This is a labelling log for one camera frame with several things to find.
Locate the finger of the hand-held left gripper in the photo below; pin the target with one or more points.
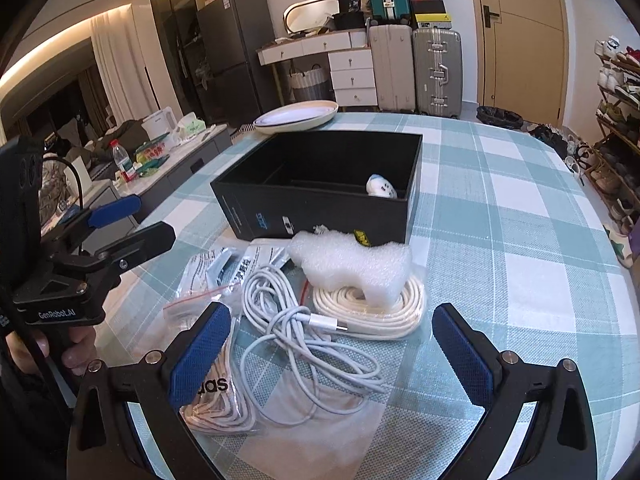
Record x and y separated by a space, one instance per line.
115 210
145 240

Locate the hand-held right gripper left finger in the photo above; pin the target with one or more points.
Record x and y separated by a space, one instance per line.
200 355

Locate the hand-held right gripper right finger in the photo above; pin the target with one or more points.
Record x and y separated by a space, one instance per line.
465 355

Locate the clear zip bag of laces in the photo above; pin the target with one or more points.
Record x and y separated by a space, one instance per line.
235 410

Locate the clear bag with leaflet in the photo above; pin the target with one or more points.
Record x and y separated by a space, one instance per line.
202 272

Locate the white printed packet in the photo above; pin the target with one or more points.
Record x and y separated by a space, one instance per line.
260 260

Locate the white foam piece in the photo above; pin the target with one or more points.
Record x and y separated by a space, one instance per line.
350 265

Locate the black cardboard box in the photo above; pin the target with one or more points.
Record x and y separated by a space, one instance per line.
310 210

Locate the person's left hand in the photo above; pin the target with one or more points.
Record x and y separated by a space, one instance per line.
81 349

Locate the red-capped water bottle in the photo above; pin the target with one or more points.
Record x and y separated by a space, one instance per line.
121 160

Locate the printed plastic bag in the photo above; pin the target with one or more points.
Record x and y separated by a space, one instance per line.
150 152

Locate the dark clothes pile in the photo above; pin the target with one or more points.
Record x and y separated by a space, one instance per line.
125 137

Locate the white electric kettle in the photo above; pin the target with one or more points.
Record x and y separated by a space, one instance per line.
157 127

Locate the grey side cabinet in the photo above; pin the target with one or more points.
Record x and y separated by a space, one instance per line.
195 160

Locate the green tissue pack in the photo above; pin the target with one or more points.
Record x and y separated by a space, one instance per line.
190 125

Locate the white curtain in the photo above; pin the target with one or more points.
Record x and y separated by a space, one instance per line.
120 60

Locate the tall black cabinet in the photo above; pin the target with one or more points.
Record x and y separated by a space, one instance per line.
175 35

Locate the green and white slipper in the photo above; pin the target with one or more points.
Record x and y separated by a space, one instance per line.
619 250

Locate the small white blue-spotted toy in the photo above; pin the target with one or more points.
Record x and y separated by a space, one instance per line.
380 186

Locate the cream oval plate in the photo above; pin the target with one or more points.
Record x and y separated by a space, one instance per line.
295 117

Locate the grey refrigerator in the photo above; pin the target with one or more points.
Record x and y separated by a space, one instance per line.
235 50

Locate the woven laundry basket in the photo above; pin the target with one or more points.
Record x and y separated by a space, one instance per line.
309 85

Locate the pile of loose shoes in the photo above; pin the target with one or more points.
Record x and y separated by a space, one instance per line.
555 137

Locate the bin with black bag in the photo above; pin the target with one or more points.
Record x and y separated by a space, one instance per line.
500 117

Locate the white dressing table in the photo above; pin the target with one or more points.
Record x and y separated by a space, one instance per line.
350 75

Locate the metal shoe rack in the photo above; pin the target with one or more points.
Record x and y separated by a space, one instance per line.
607 125

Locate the oval mirror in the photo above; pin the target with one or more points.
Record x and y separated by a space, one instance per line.
310 12

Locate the silver suitcase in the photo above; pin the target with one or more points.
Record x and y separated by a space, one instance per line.
437 72

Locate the beige suitcase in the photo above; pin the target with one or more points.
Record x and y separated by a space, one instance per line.
392 67

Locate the black paper bag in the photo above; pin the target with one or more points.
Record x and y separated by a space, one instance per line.
348 10

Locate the rows of racked shoes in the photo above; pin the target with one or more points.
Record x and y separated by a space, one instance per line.
620 75

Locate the tan door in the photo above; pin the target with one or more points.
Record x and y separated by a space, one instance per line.
525 40

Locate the yellow and black shoe box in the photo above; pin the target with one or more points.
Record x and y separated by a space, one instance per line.
431 21

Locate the plain black shoe box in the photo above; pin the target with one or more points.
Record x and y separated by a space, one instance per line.
428 7

